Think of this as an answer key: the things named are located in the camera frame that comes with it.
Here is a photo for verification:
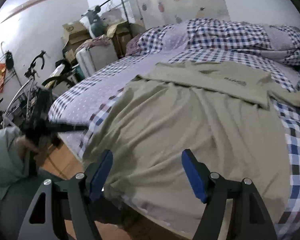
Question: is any white storage box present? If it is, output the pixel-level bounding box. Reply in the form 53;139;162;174
75;44;119;77

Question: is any green plush toy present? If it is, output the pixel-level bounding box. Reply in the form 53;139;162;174
80;5;108;39

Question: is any khaki t-shirt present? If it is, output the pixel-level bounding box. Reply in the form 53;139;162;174
82;61;300;235

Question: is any bicycle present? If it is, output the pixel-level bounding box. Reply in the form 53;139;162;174
2;50;78;130

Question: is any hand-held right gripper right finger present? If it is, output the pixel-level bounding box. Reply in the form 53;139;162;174
181;149;275;240

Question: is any pineapple print wall cloth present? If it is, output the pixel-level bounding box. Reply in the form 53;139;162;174
122;0;229;29

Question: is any brown cardboard box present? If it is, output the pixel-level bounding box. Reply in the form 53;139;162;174
107;21;135;58

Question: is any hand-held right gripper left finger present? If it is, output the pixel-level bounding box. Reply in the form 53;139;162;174
17;149;114;240

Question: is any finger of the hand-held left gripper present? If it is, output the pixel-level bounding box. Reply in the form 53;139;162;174
49;124;90;133

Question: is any pink cloth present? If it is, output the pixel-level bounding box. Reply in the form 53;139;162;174
77;35;113;53

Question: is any checkered dotted quilt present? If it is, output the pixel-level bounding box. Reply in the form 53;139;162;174
126;17;300;67

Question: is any checkered bed sheet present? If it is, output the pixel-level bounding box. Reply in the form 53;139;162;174
47;47;300;240

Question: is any person's left hand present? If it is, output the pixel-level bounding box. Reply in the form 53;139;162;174
16;135;44;155

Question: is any pale cardboard box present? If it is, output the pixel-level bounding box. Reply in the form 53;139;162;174
62;21;90;63

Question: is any black hanging bag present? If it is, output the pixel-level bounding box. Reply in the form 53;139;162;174
4;51;14;70

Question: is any black metal clothes rack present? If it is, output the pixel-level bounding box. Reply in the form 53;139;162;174
97;0;140;30

